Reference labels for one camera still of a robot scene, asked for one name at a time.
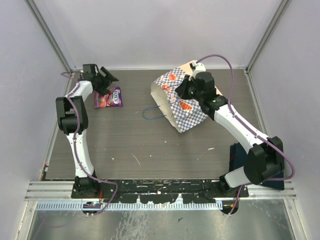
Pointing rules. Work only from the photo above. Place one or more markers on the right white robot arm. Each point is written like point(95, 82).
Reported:
point(246, 135)

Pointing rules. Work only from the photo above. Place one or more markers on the dark blue folded cloth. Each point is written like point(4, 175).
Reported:
point(262, 163)

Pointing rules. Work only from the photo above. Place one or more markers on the right aluminium corner post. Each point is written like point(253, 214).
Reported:
point(280, 10)

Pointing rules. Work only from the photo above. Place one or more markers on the left aluminium corner post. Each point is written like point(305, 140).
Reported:
point(48, 33)

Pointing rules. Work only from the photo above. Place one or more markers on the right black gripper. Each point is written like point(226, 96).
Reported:
point(181, 90)

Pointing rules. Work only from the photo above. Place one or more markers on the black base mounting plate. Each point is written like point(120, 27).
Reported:
point(160, 191)

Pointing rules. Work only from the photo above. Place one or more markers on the purple candy snack packet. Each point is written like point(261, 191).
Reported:
point(112, 99)

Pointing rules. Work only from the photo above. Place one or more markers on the aluminium corner post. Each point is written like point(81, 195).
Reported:
point(48, 33)
point(280, 10)

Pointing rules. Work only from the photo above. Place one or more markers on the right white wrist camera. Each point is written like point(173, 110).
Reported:
point(196, 68)

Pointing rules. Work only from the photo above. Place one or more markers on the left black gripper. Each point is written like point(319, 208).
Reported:
point(108, 79)

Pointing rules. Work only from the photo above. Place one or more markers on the checkered paper bag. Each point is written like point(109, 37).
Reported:
point(185, 114)

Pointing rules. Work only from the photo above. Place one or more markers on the aluminium front rail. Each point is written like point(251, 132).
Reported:
point(59, 190)

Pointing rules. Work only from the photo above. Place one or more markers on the white slotted cable duct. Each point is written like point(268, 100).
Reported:
point(93, 206)

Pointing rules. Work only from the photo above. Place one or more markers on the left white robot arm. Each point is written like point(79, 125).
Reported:
point(73, 121)

